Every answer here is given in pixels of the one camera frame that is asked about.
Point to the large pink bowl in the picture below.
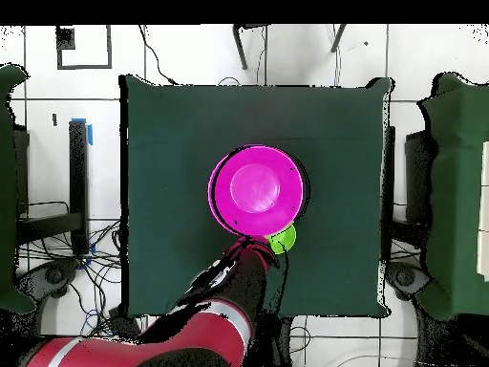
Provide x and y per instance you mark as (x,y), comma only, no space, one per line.
(256,191)

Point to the green bowl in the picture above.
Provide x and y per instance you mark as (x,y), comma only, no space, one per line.
(284,241)

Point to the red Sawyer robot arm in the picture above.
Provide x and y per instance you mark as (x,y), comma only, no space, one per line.
(210,332)

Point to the dark green table cloth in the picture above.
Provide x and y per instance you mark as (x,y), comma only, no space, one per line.
(191,114)

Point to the black metal leg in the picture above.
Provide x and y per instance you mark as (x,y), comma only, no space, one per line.
(338,38)
(240,46)

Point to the black stand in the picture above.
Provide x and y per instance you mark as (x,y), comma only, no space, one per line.
(78,172)
(418,172)

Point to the black power adapter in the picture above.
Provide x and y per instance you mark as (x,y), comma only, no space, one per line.
(124,323)

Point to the black office chair base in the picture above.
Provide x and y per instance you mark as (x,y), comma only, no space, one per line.
(405,277)
(53,275)

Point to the green covered side table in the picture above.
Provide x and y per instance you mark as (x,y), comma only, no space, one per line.
(7,191)
(454,191)

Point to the white boxes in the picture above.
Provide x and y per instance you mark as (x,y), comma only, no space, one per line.
(484,210)

